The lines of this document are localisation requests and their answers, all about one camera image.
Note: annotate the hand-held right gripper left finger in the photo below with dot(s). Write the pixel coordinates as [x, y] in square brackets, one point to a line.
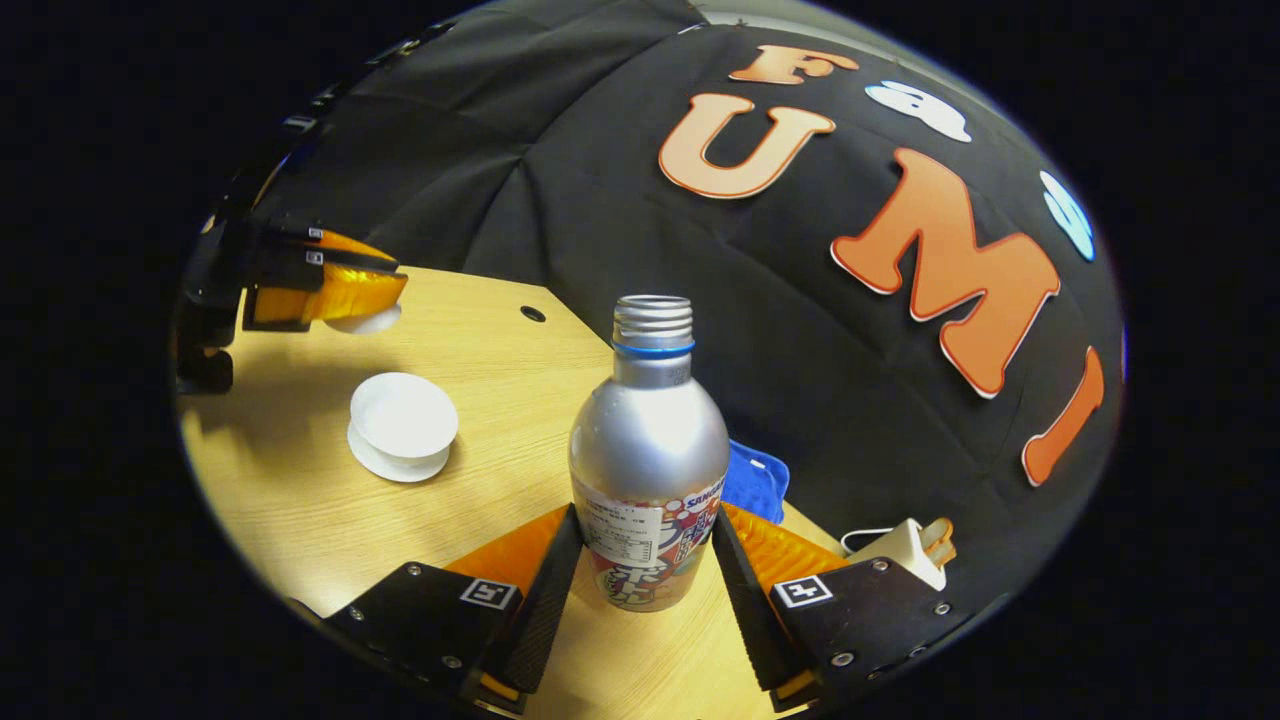
[550, 600]

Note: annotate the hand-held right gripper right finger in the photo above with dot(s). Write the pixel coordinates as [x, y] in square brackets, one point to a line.
[745, 610]

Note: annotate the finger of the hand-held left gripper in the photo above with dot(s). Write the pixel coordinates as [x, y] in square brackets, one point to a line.
[330, 250]
[350, 292]

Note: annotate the white teacup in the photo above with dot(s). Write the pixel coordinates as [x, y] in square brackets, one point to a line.
[403, 415]

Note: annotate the silver water bottle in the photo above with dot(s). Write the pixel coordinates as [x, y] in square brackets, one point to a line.
[648, 450]

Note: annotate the blue towel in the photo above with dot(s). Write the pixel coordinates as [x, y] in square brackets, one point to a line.
[752, 480]

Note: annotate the white toaster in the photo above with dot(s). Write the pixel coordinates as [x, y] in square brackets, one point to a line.
[900, 552]

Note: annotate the white saucer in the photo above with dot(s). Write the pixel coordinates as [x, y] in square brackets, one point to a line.
[395, 472]

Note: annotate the toast slice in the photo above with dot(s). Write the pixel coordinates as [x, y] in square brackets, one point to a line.
[940, 540]

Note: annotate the black backdrop cloth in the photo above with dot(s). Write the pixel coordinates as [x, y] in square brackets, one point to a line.
[600, 180]

